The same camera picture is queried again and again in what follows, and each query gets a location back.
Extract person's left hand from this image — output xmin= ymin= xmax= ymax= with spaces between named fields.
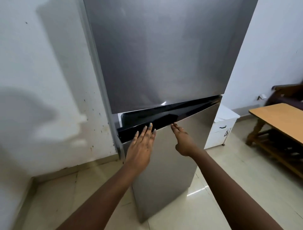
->
xmin=125 ymin=122 xmax=157 ymax=169

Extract person's right hand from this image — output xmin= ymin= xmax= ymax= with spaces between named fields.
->
xmin=170 ymin=122 xmax=204 ymax=157

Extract silver refrigerator door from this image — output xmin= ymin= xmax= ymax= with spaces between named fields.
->
xmin=115 ymin=95 xmax=223 ymax=224

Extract person's right forearm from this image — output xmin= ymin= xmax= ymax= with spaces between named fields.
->
xmin=188 ymin=151 xmax=284 ymax=230

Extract person's left forearm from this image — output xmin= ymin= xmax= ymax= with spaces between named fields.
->
xmin=55 ymin=163 xmax=152 ymax=230

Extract silver grey refrigerator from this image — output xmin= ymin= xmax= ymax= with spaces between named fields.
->
xmin=78 ymin=0 xmax=258 ymax=224

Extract white small cabinet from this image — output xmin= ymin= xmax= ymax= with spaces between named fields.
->
xmin=204 ymin=104 xmax=241 ymax=149

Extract dark grey freezer door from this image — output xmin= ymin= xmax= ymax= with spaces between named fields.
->
xmin=83 ymin=0 xmax=258 ymax=115

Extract wooden low table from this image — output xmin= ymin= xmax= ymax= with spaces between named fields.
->
xmin=245 ymin=103 xmax=303 ymax=179

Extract dark wooden sofa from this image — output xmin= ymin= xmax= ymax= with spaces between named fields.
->
xmin=265 ymin=83 xmax=303 ymax=110

